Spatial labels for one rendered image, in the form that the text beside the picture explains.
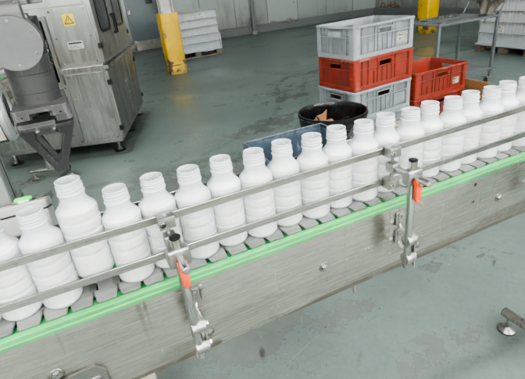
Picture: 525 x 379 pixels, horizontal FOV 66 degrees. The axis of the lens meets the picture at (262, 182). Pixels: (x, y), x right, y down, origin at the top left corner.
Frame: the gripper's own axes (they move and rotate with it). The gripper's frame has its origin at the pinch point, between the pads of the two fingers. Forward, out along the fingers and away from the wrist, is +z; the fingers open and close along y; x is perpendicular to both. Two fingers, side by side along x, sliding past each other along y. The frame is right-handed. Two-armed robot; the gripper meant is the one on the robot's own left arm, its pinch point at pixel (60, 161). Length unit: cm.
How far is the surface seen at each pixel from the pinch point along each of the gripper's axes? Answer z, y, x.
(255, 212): 16.4, -3.8, -27.9
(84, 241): 11.4, -4.6, 0.1
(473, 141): 16, -4, -82
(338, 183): 16.0, -3.4, -46.0
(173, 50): 84, 741, -191
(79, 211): 7.0, -3.2, -0.5
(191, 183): 7.5, -3.1, -17.5
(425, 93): 75, 183, -261
